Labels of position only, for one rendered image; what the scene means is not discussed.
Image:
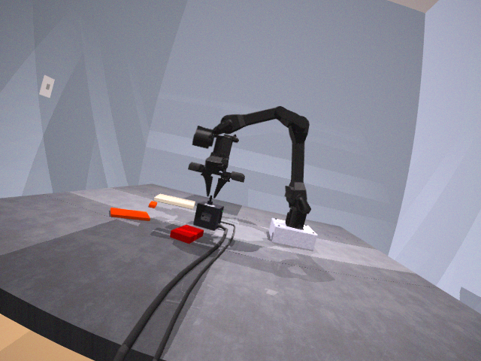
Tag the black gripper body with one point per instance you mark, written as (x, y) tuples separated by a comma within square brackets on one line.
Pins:
[(236, 176)]

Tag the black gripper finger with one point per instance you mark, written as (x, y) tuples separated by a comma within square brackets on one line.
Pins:
[(208, 181), (220, 184)]

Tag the cream flat rectangular slab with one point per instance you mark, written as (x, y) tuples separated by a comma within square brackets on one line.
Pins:
[(174, 201)]

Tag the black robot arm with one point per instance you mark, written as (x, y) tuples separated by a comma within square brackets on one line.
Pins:
[(296, 194)]

